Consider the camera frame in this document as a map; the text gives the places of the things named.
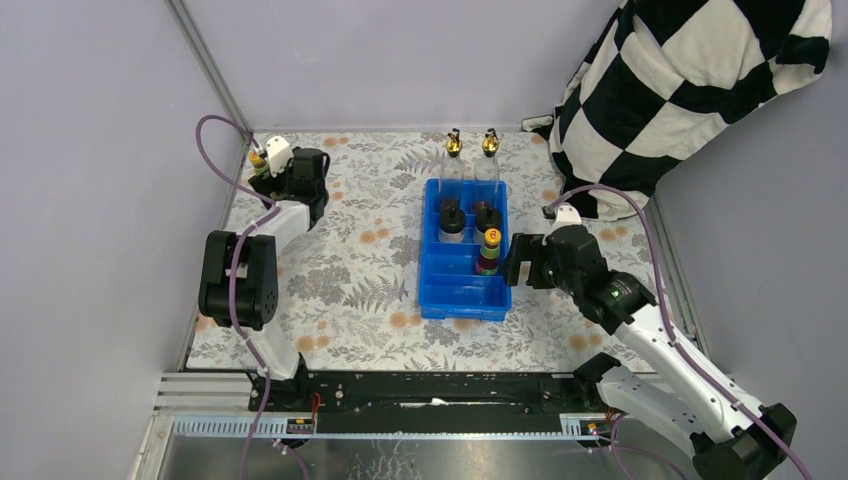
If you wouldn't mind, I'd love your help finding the black white checkered cloth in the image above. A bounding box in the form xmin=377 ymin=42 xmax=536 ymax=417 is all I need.
xmin=522 ymin=0 xmax=833 ymax=221

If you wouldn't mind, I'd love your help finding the glass oil bottle gold spout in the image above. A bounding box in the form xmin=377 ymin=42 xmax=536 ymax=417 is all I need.
xmin=439 ymin=128 xmax=465 ymax=210

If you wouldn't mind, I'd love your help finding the blue plastic divided bin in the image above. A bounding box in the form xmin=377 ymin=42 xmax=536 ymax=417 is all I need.
xmin=417 ymin=178 xmax=513 ymax=322

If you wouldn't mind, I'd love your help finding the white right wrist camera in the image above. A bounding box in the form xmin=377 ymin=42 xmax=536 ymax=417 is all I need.
xmin=542 ymin=202 xmax=582 ymax=231

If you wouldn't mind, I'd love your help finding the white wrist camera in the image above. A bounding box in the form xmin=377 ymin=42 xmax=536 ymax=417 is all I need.
xmin=542 ymin=202 xmax=582 ymax=231
xmin=264 ymin=135 xmax=293 ymax=177

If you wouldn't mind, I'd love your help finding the black lid spice jar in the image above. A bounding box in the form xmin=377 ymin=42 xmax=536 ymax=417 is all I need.
xmin=438 ymin=203 xmax=466 ymax=243
xmin=473 ymin=202 xmax=503 ymax=244

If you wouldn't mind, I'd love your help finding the brown sauce bottle yellow cap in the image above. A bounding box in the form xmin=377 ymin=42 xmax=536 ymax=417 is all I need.
xmin=248 ymin=149 xmax=271 ymax=179

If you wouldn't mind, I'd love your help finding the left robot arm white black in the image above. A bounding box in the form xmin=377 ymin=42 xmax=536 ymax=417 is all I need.
xmin=199 ymin=147 xmax=331 ymax=411

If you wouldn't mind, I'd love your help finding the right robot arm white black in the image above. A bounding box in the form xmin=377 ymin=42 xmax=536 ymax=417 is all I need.
xmin=501 ymin=225 xmax=797 ymax=479

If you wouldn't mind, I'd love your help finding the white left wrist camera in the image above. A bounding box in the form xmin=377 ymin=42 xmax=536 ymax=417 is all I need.
xmin=264 ymin=135 xmax=293 ymax=177

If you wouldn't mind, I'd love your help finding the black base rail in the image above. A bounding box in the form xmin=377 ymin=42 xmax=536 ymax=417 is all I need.
xmin=247 ymin=366 xmax=612 ymax=435

